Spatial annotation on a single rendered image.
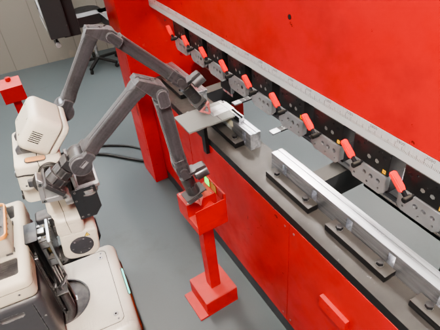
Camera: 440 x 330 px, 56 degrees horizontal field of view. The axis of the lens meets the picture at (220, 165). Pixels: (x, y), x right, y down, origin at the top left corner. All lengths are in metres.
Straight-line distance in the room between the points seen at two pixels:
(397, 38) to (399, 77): 0.10
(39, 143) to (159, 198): 1.67
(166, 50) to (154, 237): 1.27
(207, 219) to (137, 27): 1.38
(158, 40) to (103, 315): 1.70
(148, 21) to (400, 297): 2.11
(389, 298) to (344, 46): 0.83
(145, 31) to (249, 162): 1.22
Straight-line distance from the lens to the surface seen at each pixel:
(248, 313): 2.48
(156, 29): 2.82
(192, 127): 2.06
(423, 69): 1.15
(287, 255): 1.92
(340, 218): 1.67
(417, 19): 1.14
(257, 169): 1.95
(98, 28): 1.83
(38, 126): 1.63
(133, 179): 3.44
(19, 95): 3.50
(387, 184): 1.39
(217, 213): 1.93
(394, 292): 1.55
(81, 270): 2.51
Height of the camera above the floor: 2.11
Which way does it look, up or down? 38 degrees down
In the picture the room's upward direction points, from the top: 6 degrees counter-clockwise
